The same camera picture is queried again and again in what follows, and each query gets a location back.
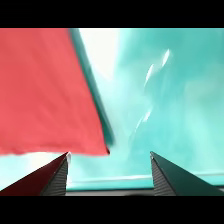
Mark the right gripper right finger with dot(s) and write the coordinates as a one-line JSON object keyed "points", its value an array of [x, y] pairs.
{"points": [[173, 180]]}

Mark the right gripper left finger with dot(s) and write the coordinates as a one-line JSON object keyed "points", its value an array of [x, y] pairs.
{"points": [[50, 178]]}

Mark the red garment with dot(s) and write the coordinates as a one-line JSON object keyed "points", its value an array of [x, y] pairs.
{"points": [[43, 93]]}

